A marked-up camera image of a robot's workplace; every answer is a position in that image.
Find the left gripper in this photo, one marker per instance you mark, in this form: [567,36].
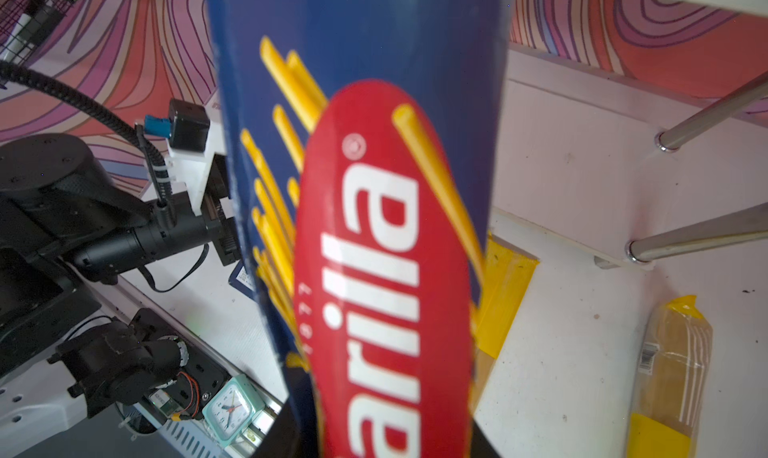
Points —
[123,250]

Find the blue Barilla pasta box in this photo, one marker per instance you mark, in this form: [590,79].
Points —
[240,280]

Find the blue Barilla spaghetti box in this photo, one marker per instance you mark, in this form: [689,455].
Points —
[361,139]

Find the yellow narrow spaghetti bag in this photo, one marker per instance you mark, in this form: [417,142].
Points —
[670,378]

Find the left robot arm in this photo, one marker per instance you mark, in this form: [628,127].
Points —
[65,227]

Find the mint alarm clock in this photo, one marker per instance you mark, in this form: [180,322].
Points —
[233,409]

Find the black marker pen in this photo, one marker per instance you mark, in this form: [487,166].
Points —
[17,41]

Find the yellow clear spaghetti bag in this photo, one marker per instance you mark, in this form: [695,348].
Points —
[508,273]

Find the black wire basket left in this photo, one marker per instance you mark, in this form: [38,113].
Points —
[47,19]

